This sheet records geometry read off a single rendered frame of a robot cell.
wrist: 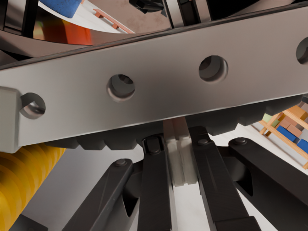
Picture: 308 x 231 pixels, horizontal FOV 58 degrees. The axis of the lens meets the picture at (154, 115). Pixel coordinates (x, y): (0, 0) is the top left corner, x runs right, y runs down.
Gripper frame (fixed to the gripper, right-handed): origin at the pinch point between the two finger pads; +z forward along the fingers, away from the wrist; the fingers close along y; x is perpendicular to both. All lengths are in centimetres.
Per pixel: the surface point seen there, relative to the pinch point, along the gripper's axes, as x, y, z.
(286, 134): -276, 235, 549
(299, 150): -298, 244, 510
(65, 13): 47, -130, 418
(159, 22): 6, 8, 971
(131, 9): 63, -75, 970
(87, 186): -50, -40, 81
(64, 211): -47, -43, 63
